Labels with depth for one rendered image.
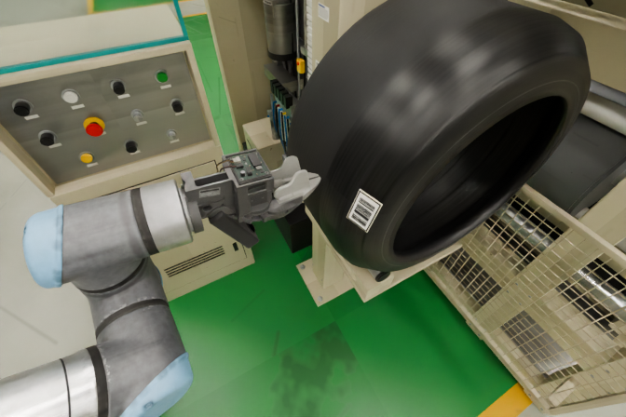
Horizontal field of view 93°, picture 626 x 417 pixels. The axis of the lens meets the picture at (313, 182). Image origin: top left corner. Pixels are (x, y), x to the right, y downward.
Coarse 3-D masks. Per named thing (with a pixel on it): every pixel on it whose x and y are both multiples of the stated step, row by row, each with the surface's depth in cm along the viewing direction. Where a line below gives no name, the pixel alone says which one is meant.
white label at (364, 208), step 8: (360, 192) 43; (360, 200) 44; (368, 200) 43; (376, 200) 42; (352, 208) 45; (360, 208) 44; (368, 208) 43; (376, 208) 42; (352, 216) 46; (360, 216) 45; (368, 216) 44; (360, 224) 45; (368, 224) 44
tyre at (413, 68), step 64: (448, 0) 45; (320, 64) 51; (384, 64) 42; (448, 64) 38; (512, 64) 38; (576, 64) 43; (320, 128) 49; (384, 128) 40; (448, 128) 38; (512, 128) 74; (320, 192) 51; (384, 192) 42; (448, 192) 86; (512, 192) 70; (384, 256) 56
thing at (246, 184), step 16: (224, 160) 41; (240, 160) 41; (256, 160) 42; (192, 176) 39; (208, 176) 39; (224, 176) 40; (240, 176) 40; (256, 176) 40; (192, 192) 37; (208, 192) 38; (224, 192) 40; (240, 192) 39; (256, 192) 40; (192, 208) 38; (208, 208) 41; (224, 208) 42; (240, 208) 41; (256, 208) 43
